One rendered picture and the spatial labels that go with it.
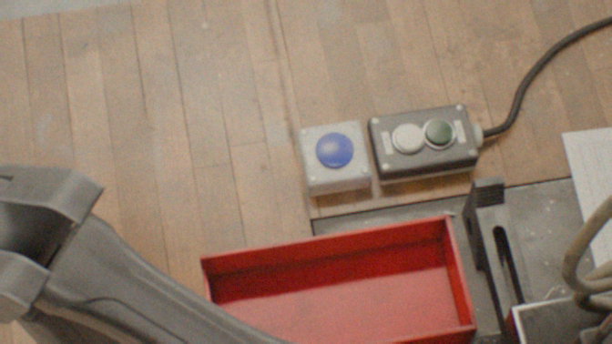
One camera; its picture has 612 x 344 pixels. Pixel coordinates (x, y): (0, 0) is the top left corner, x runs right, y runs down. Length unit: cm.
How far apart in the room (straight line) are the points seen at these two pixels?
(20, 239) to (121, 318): 10
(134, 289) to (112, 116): 55
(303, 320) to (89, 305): 47
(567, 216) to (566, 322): 32
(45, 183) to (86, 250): 5
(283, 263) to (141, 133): 22
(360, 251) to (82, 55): 38
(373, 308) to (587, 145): 30
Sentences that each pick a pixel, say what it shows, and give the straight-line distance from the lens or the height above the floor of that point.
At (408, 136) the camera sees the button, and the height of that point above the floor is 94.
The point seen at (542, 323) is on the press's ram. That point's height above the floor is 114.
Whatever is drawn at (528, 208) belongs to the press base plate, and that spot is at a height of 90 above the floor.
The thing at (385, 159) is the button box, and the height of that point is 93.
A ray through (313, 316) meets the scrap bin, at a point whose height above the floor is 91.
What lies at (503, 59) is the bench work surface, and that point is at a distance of 131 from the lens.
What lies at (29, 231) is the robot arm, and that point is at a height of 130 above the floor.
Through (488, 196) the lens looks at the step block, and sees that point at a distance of 115.
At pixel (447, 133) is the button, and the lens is 122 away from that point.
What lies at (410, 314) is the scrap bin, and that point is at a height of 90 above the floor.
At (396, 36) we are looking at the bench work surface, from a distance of 131.
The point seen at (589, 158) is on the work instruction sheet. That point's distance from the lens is 128.
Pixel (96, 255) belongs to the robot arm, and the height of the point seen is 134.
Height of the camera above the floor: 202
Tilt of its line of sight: 66 degrees down
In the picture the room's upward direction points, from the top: 2 degrees clockwise
